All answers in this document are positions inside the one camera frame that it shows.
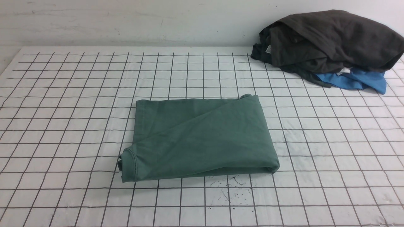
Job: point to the green long-sleeved shirt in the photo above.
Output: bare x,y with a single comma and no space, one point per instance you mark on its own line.
197,138

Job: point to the dark grey clothing pile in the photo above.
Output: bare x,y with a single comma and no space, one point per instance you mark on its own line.
330,41

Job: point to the white grid table cloth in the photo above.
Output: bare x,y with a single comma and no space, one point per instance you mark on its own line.
67,113

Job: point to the blue garment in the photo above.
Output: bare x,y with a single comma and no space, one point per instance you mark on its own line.
356,79

